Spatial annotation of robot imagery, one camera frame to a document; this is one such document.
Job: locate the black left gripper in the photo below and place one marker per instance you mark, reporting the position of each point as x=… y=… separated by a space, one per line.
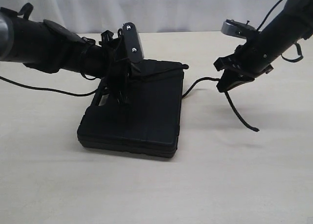
x=115 y=67

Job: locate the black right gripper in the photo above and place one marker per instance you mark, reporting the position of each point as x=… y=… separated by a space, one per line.
x=248 y=59

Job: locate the black plastic carrying case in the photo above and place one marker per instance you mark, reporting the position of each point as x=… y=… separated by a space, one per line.
x=149 y=123

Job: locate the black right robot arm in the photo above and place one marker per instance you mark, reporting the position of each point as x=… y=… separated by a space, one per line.
x=293 y=23

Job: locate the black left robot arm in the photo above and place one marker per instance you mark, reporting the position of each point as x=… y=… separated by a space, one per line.
x=48 y=47

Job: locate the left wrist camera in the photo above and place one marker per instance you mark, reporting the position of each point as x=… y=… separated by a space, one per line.
x=132 y=42

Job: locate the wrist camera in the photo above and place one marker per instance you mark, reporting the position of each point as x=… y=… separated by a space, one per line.
x=238 y=29
x=132 y=42

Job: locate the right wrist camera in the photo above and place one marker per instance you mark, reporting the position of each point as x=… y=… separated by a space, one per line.
x=238 y=29

